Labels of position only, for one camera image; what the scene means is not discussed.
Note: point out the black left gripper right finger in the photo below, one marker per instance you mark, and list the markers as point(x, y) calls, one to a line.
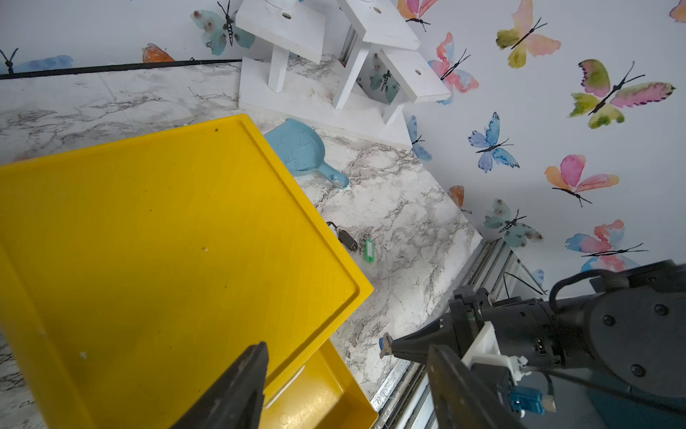
point(460, 399)

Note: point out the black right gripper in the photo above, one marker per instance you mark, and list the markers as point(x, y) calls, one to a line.
point(523, 328)

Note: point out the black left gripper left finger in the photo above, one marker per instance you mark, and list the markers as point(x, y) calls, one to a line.
point(236, 399)

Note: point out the yellow bottom drawer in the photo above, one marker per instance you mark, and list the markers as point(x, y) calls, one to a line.
point(322, 394)

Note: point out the key with black tag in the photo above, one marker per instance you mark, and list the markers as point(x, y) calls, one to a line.
point(344, 237)

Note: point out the yellow plastic drawer box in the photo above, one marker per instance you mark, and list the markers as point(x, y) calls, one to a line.
point(134, 273)

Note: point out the key with green tag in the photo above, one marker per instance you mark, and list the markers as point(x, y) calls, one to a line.
point(368, 250)

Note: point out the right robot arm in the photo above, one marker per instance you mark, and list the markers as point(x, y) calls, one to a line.
point(630, 325)

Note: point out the blue plastic dustpan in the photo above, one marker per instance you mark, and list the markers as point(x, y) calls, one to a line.
point(302, 151)

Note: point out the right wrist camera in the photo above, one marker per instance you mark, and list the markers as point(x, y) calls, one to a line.
point(502, 375)

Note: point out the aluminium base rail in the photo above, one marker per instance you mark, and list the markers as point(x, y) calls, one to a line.
point(480, 264)

